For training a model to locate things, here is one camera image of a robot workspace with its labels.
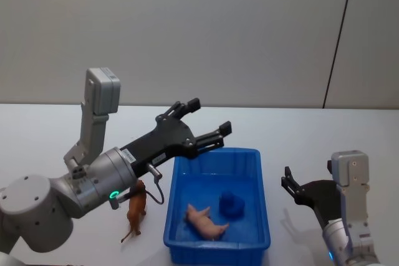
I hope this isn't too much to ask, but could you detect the blue toy duck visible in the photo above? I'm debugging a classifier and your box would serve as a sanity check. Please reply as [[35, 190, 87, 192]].
[[218, 191, 245, 217]]

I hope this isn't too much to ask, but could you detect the pink toy pig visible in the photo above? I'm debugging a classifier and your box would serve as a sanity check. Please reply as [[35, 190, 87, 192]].
[[185, 203, 230, 242]]

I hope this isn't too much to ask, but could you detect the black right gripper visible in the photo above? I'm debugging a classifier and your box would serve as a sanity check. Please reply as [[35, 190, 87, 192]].
[[281, 159, 343, 227]]

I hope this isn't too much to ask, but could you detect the blue plastic bin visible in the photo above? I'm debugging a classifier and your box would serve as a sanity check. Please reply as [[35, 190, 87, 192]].
[[163, 147, 271, 265]]

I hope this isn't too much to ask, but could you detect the thin dark gripper cable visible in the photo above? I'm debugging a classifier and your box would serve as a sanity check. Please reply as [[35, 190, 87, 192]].
[[117, 163, 165, 206]]

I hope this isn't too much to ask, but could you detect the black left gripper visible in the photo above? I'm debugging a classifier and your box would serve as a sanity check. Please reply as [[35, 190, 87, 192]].
[[119, 98, 233, 178]]

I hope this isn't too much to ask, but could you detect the brown toy lion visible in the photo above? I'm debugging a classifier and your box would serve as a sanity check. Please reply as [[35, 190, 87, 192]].
[[120, 179, 148, 244]]

